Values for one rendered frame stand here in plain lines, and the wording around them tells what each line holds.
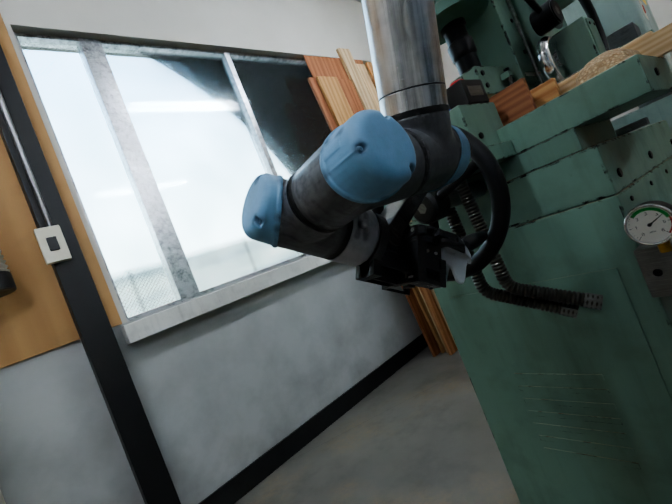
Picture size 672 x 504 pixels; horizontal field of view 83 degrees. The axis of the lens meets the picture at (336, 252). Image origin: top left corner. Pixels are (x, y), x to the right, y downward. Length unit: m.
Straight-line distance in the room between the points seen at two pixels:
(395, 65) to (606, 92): 0.42
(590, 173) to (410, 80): 0.44
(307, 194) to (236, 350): 1.55
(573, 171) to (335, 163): 0.54
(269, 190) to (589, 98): 0.56
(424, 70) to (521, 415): 0.82
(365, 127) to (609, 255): 0.58
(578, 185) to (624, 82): 0.17
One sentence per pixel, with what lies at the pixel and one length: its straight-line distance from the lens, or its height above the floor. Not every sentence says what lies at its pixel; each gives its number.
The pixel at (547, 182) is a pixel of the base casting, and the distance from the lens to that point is 0.81.
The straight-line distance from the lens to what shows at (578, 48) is 1.12.
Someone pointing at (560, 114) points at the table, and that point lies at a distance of 0.79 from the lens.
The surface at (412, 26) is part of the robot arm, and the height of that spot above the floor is 0.97.
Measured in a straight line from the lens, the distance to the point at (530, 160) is 0.81.
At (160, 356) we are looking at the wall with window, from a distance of 1.76.
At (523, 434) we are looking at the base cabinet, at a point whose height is 0.24.
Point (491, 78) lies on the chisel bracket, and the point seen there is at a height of 1.04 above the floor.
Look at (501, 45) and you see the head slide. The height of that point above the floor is 1.11.
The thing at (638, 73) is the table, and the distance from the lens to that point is 0.77.
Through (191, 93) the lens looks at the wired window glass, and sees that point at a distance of 2.34.
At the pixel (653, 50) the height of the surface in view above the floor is 0.91.
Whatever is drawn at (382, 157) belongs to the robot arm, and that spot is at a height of 0.85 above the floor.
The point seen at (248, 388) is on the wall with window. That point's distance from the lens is 1.89.
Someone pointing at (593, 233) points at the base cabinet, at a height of 0.66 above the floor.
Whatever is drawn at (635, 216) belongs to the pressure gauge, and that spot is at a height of 0.68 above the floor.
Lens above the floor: 0.79
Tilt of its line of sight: 1 degrees up
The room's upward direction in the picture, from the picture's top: 22 degrees counter-clockwise
